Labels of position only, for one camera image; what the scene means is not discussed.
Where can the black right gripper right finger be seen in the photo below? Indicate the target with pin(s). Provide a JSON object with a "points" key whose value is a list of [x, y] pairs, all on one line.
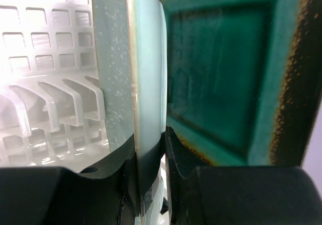
{"points": [[199, 193]]}

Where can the pale green plate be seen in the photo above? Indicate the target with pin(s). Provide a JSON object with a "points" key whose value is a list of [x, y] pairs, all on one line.
{"points": [[131, 48]]}

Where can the white plastic dish rack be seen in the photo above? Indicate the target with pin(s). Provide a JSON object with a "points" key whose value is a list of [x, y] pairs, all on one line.
{"points": [[52, 103]]}

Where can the black teal square plate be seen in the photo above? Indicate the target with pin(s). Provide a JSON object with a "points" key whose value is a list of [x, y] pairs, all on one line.
{"points": [[244, 78]]}

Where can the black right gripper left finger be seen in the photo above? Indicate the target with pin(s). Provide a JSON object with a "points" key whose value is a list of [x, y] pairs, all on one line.
{"points": [[103, 193]]}

